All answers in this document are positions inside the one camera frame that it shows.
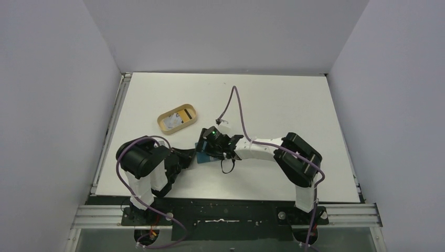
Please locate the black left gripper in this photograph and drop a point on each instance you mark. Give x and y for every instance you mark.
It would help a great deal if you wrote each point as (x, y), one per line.
(178, 157)

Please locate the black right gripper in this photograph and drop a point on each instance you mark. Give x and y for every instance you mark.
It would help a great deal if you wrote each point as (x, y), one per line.
(205, 147)

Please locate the blue card holder wallet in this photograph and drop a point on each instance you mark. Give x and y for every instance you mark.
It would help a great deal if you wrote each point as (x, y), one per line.
(202, 157)

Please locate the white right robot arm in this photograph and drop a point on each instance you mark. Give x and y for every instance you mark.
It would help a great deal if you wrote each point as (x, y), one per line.
(298, 160)

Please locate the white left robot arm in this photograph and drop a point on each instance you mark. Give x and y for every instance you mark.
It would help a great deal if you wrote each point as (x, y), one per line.
(149, 166)

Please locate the yellow card with black stripe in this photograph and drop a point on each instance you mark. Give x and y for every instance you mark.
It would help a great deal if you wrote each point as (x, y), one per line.
(182, 116)

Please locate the grey card in tray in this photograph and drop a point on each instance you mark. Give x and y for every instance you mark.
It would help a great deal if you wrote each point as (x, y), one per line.
(169, 122)

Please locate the beige oval tray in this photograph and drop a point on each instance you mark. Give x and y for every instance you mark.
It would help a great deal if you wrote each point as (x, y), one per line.
(166, 131)

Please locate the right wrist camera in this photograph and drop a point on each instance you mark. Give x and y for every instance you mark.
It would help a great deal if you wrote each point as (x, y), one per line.
(223, 126)

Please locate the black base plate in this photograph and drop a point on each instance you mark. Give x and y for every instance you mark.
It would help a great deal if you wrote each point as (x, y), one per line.
(294, 222)

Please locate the aluminium frame rail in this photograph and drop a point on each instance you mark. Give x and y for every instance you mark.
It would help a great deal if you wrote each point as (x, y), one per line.
(336, 216)

